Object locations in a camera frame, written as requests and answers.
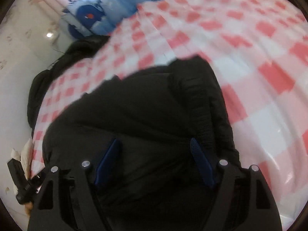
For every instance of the blue whale curtain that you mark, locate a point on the blue whale curtain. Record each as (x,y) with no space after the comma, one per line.
(82,18)

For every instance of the cream quilted jacket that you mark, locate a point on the cream quilted jacket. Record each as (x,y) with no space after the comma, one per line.
(25,156)

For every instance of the black coat at bed head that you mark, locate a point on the black coat at bed head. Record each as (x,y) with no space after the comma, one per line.
(78,50)

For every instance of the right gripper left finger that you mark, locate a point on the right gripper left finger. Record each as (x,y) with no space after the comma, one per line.
(69,198)

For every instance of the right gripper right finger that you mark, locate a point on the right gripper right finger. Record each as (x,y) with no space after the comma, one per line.
(240,198)

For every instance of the black puffer jacket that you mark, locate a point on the black puffer jacket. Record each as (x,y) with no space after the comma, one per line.
(153,113)

